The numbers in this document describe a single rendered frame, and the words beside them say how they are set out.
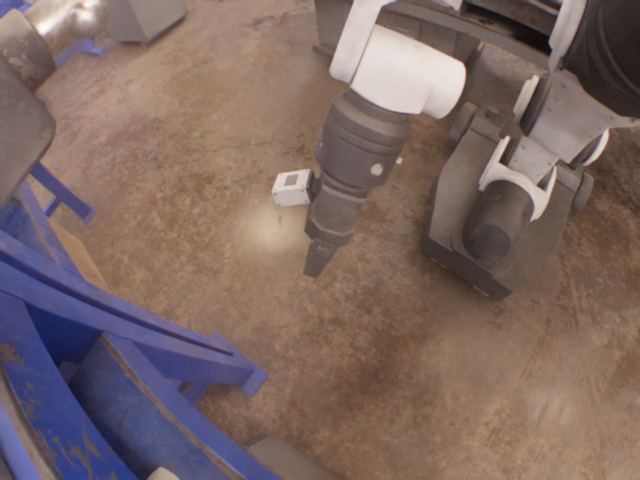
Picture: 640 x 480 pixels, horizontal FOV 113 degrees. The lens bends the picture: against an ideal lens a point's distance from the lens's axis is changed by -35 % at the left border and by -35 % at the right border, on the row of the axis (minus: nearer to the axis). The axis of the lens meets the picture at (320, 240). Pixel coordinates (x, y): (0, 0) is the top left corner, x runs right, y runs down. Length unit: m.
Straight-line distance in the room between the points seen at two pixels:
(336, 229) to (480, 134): 0.94
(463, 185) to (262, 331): 0.78
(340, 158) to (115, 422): 0.38
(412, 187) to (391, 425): 0.81
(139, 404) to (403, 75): 0.42
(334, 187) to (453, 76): 0.17
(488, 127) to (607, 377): 1.01
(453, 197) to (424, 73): 0.74
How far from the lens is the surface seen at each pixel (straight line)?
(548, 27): 1.45
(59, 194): 1.57
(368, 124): 0.30
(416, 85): 0.30
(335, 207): 0.35
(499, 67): 2.03
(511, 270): 0.97
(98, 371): 0.42
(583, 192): 1.28
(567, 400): 1.23
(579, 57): 0.37
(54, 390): 0.26
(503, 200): 0.83
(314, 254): 0.38
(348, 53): 0.29
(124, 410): 0.39
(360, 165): 0.32
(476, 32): 1.33
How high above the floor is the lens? 0.98
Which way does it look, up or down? 64 degrees down
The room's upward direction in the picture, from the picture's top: 12 degrees counter-clockwise
